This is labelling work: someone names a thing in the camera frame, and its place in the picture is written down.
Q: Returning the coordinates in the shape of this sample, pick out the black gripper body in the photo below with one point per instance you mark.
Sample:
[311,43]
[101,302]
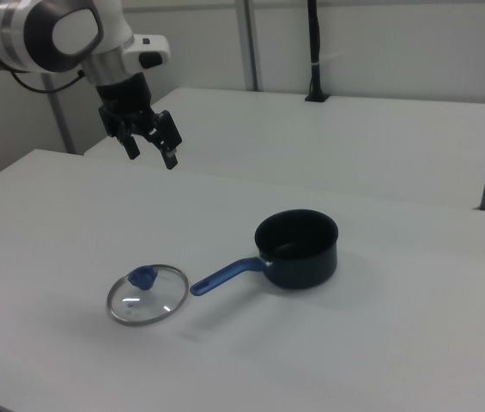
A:
[124,101]

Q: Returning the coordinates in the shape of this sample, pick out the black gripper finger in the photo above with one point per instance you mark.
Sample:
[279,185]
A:
[169,135]
[129,143]

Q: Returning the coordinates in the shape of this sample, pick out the glass lid with blue knob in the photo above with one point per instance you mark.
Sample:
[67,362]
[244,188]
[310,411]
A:
[152,307]

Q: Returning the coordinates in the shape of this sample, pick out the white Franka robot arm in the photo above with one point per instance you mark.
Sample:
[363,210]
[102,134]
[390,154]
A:
[32,34]

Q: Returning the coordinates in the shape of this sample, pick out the black pole with white tape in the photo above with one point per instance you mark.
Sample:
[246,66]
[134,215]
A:
[314,43]

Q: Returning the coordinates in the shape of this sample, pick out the aluminium partition post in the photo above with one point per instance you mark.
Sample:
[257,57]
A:
[59,116]
[248,43]

